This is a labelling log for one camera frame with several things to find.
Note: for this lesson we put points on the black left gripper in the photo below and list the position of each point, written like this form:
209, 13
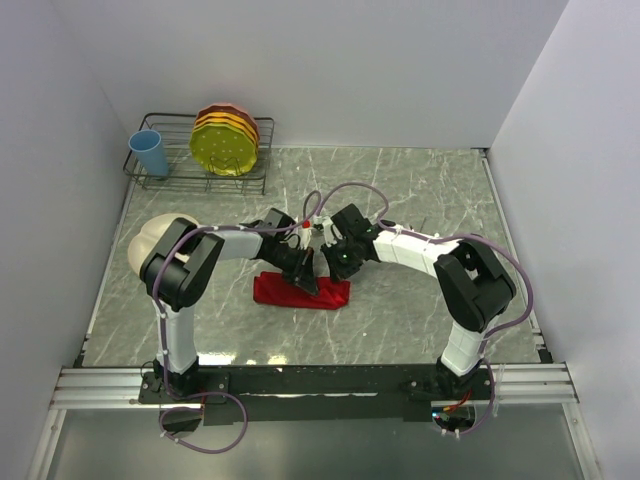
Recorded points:
302, 271

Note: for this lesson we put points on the red cloth napkin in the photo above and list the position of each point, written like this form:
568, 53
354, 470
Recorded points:
270, 288

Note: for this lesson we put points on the blue plastic cup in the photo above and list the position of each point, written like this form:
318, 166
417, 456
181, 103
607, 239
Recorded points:
147, 145

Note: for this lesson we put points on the cream divided plate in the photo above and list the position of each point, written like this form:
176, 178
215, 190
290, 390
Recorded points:
142, 244

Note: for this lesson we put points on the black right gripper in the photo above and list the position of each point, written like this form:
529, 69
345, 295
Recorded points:
337, 272

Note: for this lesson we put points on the orange striped plate stack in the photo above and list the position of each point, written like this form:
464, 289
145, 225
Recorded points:
223, 118

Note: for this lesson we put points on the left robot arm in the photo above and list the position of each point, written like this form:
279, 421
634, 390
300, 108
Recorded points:
177, 270

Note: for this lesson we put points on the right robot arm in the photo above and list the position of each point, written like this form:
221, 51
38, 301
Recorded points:
475, 286

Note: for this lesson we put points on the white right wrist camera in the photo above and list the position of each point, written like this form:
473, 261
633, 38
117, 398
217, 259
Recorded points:
324, 225

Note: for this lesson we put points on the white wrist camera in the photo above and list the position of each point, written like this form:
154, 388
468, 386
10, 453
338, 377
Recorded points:
306, 231
324, 225

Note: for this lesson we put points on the black wire dish rack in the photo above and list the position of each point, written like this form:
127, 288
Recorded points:
185, 173

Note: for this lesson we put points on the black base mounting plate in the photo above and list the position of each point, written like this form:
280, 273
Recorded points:
230, 394

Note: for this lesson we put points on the aluminium frame rail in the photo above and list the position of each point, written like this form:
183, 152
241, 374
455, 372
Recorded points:
119, 388

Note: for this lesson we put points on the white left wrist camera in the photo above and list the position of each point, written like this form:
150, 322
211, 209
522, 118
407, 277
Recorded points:
306, 231

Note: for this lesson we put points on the yellow-green dotted plate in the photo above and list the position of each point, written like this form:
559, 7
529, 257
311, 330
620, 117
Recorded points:
223, 154

